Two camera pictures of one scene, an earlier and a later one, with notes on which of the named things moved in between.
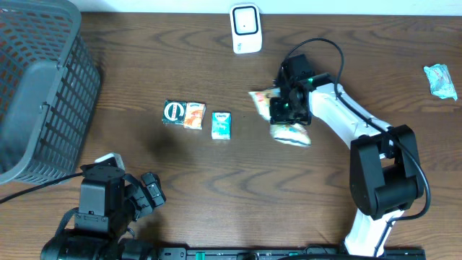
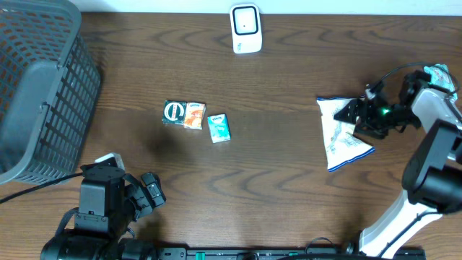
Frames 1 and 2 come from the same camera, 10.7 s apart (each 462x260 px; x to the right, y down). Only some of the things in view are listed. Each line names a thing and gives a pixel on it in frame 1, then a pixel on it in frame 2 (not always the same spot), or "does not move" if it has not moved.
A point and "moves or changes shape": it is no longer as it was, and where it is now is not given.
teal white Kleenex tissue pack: x=221 y=126 moves or changes shape
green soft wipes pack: x=440 y=81 does not move
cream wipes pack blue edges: x=296 y=134 to x=341 y=146
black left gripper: x=145 y=193 does not move
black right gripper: x=276 y=118 to x=367 y=116
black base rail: x=278 y=253 does not move
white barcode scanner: x=246 y=30 does not move
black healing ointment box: x=174 y=112 does not move
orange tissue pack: x=194 y=114 does not move
